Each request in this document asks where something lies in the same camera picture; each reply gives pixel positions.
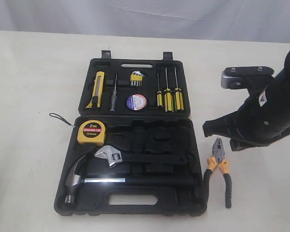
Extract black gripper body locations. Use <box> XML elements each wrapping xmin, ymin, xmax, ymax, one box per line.
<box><xmin>234</xmin><ymin>51</ymin><xmax>290</xmax><ymax>146</ymax></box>

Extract orange black handled pliers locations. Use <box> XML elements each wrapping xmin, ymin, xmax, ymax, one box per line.
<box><xmin>203</xmin><ymin>137</ymin><xmax>232</xmax><ymax>208</ymax></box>

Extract black electrical tape roll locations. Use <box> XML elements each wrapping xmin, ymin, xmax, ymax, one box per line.
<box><xmin>126</xmin><ymin>94</ymin><xmax>148</xmax><ymax>111</ymax></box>

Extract yellow utility knife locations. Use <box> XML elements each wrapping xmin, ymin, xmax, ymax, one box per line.
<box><xmin>86</xmin><ymin>71</ymin><xmax>105</xmax><ymax>108</ymax></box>

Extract yellow tape measure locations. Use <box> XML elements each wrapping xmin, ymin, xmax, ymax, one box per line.
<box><xmin>49</xmin><ymin>113</ymin><xmax>106</xmax><ymax>146</ymax></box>

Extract black plastic tool case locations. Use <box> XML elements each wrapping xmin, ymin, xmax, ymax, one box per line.
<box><xmin>54</xmin><ymin>50</ymin><xmax>207</xmax><ymax>216</ymax></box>

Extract right yellow black screwdriver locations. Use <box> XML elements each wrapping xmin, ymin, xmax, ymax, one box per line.
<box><xmin>174</xmin><ymin>67</ymin><xmax>184</xmax><ymax>111</ymax></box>

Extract middle yellow black screwdriver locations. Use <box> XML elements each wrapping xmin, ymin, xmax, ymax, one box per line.
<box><xmin>164</xmin><ymin>68</ymin><xmax>174</xmax><ymax>112</ymax></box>

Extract small yellow black screwdriver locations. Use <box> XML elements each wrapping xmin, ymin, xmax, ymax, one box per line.
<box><xmin>157</xmin><ymin>74</ymin><xmax>163</xmax><ymax>107</ymax></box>

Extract hex key set yellow holder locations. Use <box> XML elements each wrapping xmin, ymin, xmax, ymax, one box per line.
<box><xmin>130</xmin><ymin>71</ymin><xmax>145</xmax><ymax>87</ymax></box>

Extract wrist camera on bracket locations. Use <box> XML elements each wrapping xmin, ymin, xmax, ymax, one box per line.
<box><xmin>221</xmin><ymin>66</ymin><xmax>274</xmax><ymax>92</ymax></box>

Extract adjustable wrench black handle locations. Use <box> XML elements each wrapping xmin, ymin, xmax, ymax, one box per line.
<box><xmin>94</xmin><ymin>145</ymin><xmax>187</xmax><ymax>168</ymax></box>

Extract clear handle test screwdriver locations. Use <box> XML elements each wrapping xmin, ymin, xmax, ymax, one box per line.
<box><xmin>109</xmin><ymin>73</ymin><xmax>117</xmax><ymax>112</ymax></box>

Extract claw hammer black handle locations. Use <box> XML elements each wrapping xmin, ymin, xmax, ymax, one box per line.
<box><xmin>64</xmin><ymin>155</ymin><xmax>195</xmax><ymax>204</ymax></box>

